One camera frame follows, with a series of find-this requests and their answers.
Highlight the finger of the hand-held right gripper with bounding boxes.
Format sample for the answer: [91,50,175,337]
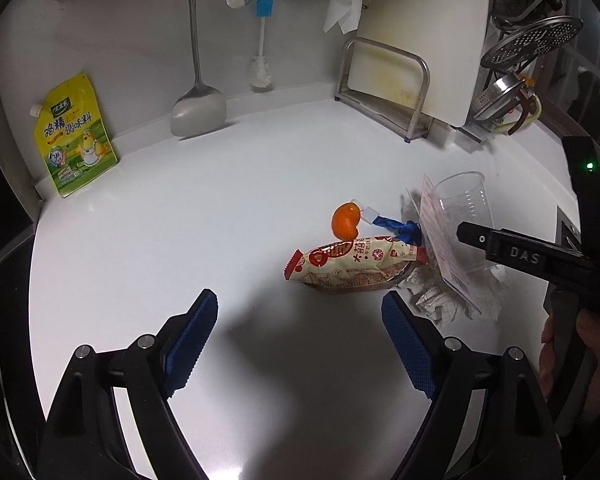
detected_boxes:
[456,221,492,257]

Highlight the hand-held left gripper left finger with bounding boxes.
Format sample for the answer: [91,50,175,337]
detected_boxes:
[37,289,218,480]

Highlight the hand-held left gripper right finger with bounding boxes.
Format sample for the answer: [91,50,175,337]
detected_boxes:
[381,291,566,480]

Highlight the clear plastic blister card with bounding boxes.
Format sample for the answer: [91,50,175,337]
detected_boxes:
[419,175,482,313]

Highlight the checked paper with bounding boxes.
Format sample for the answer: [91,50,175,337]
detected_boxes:
[397,265,468,328]

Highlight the white tissue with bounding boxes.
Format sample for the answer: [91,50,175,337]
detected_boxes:
[460,265,508,321]

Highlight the person's right hand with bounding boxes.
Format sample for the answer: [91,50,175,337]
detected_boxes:
[539,307,600,411]

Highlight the clear plastic cup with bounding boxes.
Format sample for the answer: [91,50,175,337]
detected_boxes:
[436,171,503,273]

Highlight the clear plastic bag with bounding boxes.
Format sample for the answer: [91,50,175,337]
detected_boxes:
[399,187,426,226]

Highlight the red and white snack packet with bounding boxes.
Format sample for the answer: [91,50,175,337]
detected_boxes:
[283,236,428,295]

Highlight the metal cutting board rack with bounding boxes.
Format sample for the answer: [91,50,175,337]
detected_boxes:
[335,37,433,145]

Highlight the perforated metal skimmer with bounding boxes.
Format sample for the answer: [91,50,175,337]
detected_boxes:
[481,16,584,68]

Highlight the white cutting board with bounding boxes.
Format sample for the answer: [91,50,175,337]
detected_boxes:
[341,0,491,128]

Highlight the metal spatula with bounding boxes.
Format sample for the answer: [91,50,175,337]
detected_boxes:
[171,0,228,137]

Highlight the yellow seasoning pouch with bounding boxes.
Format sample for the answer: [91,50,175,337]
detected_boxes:
[30,73,119,198]

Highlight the white bottle brush blue grip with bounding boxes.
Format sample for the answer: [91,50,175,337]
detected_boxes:
[248,0,276,92]

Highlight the yellow-green hose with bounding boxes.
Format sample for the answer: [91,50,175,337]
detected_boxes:
[497,92,542,136]

